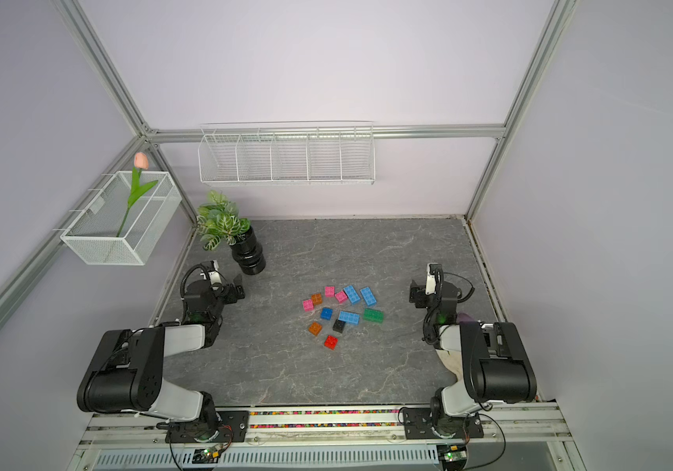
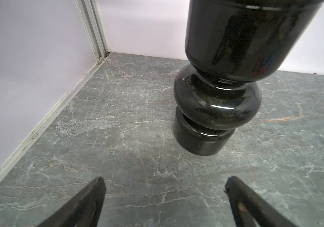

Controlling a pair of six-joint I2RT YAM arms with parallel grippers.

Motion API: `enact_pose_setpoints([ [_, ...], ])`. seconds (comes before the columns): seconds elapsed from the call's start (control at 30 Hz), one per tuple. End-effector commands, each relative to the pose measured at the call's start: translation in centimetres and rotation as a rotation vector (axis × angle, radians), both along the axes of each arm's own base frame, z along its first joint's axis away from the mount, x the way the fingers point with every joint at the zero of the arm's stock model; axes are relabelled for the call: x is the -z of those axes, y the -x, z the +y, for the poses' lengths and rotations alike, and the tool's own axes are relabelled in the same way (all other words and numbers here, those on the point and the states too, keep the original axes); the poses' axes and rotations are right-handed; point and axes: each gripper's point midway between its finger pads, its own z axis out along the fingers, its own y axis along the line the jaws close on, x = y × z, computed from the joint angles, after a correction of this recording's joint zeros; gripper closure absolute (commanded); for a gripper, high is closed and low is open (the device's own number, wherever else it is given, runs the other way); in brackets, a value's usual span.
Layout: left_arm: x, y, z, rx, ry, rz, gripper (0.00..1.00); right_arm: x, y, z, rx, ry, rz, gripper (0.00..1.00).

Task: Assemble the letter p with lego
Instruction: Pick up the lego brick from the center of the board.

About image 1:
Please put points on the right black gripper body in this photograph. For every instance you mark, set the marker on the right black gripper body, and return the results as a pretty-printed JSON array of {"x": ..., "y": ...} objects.
[{"x": 422, "y": 300}]

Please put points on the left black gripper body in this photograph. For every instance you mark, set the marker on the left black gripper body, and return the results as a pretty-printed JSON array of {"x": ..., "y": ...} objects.
[{"x": 227, "y": 296}]

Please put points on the red lego brick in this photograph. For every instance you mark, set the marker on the red lego brick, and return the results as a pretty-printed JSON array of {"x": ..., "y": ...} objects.
[{"x": 331, "y": 342}]

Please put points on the blue long lego brick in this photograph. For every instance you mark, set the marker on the blue long lego brick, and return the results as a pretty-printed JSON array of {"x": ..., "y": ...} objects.
[
  {"x": 368, "y": 296},
  {"x": 349, "y": 317},
  {"x": 352, "y": 294}
]

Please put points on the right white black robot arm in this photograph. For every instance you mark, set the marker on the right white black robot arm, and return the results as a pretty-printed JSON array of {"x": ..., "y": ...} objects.
[{"x": 489, "y": 360}]

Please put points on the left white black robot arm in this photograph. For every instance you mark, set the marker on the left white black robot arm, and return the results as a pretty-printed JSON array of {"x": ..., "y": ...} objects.
[{"x": 126, "y": 372}]

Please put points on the green long lego brick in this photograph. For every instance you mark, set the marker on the green long lego brick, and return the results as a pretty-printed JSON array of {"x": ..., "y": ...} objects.
[{"x": 373, "y": 315}]

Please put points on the black lego brick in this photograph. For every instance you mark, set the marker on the black lego brick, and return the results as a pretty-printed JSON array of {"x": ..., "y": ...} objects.
[{"x": 339, "y": 326}]

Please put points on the orange lego brick lower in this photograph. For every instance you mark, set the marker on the orange lego brick lower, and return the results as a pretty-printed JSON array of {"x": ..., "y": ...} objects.
[{"x": 315, "y": 328}]

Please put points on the small blue lego brick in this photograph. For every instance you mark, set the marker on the small blue lego brick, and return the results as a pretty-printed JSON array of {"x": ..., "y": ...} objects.
[{"x": 326, "y": 313}]

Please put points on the purple pink brush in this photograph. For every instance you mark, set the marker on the purple pink brush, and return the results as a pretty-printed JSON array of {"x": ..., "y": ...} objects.
[{"x": 463, "y": 318}]

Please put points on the green potted plant black pot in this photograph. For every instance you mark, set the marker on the green potted plant black pot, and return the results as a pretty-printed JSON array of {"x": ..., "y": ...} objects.
[{"x": 219, "y": 221}]

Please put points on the white mesh side basket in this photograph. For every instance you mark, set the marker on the white mesh side basket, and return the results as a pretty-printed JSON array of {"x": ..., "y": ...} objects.
[{"x": 92, "y": 234}]

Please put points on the pink artificial tulip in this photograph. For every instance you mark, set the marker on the pink artificial tulip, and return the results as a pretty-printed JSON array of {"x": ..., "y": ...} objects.
[{"x": 137, "y": 189}]

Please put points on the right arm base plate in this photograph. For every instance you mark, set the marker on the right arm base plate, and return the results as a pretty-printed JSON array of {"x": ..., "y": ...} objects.
[{"x": 423, "y": 423}]

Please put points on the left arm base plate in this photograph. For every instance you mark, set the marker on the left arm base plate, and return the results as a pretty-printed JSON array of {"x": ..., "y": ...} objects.
[{"x": 229, "y": 426}]

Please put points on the aluminium front rail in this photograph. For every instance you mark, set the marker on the aluminium front rail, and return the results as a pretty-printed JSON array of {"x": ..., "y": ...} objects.
[{"x": 530, "y": 436}]

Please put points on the white wire wall basket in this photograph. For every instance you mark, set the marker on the white wire wall basket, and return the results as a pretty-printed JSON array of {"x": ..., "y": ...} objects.
[{"x": 340, "y": 152}]

